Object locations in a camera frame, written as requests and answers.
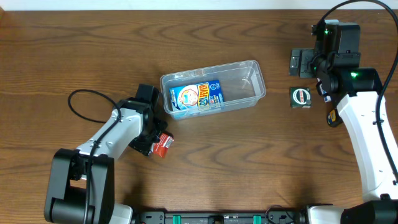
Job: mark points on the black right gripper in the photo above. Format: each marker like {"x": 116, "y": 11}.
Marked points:
{"x": 298, "y": 62}

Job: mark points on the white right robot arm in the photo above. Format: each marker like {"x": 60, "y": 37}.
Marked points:
{"x": 355, "y": 93}

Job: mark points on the white Panadol box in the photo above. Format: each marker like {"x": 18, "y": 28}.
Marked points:
{"x": 326, "y": 97}

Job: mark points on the dark bottle with white cap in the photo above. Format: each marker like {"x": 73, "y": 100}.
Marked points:
{"x": 333, "y": 119}

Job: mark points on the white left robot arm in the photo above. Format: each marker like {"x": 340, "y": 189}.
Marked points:
{"x": 81, "y": 183}

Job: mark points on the red Panadol box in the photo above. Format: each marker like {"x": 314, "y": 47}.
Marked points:
{"x": 161, "y": 147}

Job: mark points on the blue Cool Fever box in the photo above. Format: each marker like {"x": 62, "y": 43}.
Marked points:
{"x": 197, "y": 96}

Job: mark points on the clear plastic container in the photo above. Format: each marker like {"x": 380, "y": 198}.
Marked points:
{"x": 242, "y": 85}

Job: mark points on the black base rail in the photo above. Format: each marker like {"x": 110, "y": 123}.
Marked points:
{"x": 273, "y": 215}

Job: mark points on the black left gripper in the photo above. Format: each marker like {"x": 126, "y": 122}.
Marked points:
{"x": 155, "y": 137}

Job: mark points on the green Zam-Buk ointment box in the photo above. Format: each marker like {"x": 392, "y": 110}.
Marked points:
{"x": 300, "y": 97}

